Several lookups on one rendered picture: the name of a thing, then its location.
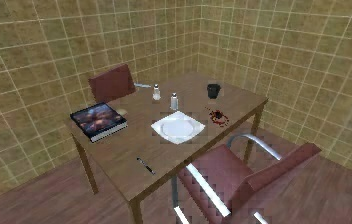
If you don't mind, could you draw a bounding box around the clear salt shaker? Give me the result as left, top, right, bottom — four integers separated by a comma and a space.
152, 83, 162, 102
169, 92, 179, 111

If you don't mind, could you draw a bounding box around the white square plate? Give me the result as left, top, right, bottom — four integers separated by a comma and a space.
150, 110, 207, 145

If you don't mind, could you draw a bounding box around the black mug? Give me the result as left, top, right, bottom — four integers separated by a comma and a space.
206, 83, 222, 100

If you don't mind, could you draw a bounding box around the black pen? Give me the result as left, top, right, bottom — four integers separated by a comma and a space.
136, 157, 156, 176

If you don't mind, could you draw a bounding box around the brown wooden table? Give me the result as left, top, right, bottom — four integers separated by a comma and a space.
65, 71, 270, 224

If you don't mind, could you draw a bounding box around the dark hardcover book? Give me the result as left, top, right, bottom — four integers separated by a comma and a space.
69, 101, 129, 144

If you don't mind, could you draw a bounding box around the red chair with metal frame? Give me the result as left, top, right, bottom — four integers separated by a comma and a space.
87, 63, 153, 104
171, 133, 322, 224

